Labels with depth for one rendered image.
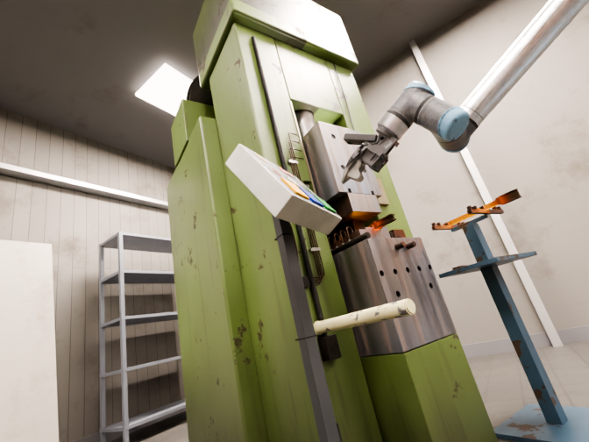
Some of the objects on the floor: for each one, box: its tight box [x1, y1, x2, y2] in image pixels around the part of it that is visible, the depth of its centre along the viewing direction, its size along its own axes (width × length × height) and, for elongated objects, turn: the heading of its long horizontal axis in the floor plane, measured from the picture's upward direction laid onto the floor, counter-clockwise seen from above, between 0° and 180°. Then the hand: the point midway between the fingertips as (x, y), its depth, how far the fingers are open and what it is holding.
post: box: [272, 214, 340, 442], centre depth 88 cm, size 4×4×108 cm
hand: (343, 178), depth 104 cm, fingers closed
